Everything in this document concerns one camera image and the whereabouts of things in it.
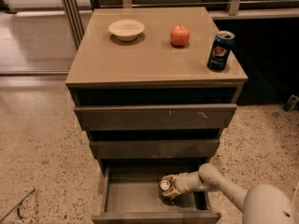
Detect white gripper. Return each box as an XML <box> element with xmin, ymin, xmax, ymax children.
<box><xmin>161</xmin><ymin>172</ymin><xmax>206</xmax><ymax>198</ymax></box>

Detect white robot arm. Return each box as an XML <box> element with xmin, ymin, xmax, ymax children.
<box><xmin>159</xmin><ymin>163</ymin><xmax>299</xmax><ymax>224</ymax></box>

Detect grey middle drawer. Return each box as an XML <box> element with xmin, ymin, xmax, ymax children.
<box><xmin>90</xmin><ymin>139</ymin><xmax>220</xmax><ymax>159</ymax></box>

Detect grey open bottom drawer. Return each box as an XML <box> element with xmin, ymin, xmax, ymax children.
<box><xmin>92</xmin><ymin>163</ymin><xmax>221</xmax><ymax>224</ymax></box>

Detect grey top drawer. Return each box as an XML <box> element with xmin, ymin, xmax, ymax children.
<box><xmin>74</xmin><ymin>104</ymin><xmax>236</xmax><ymax>131</ymax></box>

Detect grey drawer cabinet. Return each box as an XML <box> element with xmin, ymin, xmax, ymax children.
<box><xmin>66</xmin><ymin>7</ymin><xmax>247</xmax><ymax>168</ymax></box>

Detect blue Pepsi can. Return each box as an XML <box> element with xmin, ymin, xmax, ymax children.
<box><xmin>207</xmin><ymin>31</ymin><xmax>235</xmax><ymax>71</ymax></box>

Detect thin metal rod on floor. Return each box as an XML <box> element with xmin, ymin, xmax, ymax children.
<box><xmin>0</xmin><ymin>188</ymin><xmax>36</xmax><ymax>223</ymax></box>

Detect small dark floor object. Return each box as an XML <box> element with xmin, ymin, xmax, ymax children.
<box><xmin>282</xmin><ymin>94</ymin><xmax>299</xmax><ymax>112</ymax></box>

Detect red apple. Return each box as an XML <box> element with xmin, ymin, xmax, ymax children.
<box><xmin>170</xmin><ymin>24</ymin><xmax>190</xmax><ymax>47</ymax></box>

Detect white bowl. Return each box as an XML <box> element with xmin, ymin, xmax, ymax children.
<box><xmin>108</xmin><ymin>20</ymin><xmax>145</xmax><ymax>41</ymax></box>

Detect metal window frame post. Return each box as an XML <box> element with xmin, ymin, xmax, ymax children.
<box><xmin>61</xmin><ymin>0</ymin><xmax>84</xmax><ymax>49</ymax></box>

